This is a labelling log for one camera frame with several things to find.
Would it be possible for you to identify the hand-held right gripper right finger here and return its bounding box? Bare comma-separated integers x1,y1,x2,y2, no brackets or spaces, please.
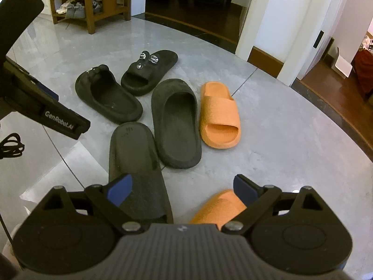
221,174,334,235

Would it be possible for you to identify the black cable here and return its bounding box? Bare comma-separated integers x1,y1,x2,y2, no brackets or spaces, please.
0,133,25,160

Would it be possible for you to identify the black slipper with charms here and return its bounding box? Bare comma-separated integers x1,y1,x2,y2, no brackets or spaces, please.
121,50,179,96
75,64,143,125

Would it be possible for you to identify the white door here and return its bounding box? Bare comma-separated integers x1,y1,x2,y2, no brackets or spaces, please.
284,0,356,86

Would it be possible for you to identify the black door latch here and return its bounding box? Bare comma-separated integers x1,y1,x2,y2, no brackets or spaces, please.
313,30,325,49

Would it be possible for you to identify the white cardboard box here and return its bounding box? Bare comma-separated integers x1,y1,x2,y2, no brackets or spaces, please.
332,47,355,79

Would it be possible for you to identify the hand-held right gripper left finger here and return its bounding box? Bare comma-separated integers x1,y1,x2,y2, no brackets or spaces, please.
36,173,146,235

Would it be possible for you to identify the plain black slipper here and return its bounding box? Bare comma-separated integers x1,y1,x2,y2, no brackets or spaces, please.
108,122,174,225
151,78,203,169

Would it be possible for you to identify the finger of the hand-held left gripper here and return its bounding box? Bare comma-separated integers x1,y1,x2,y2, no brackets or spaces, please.
4,57,60,102

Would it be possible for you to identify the orange slipper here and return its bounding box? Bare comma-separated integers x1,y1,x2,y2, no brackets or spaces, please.
199,82,242,149
189,189,248,231

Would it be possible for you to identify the red cloth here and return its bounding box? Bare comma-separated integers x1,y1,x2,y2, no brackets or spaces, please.
353,49,373,94

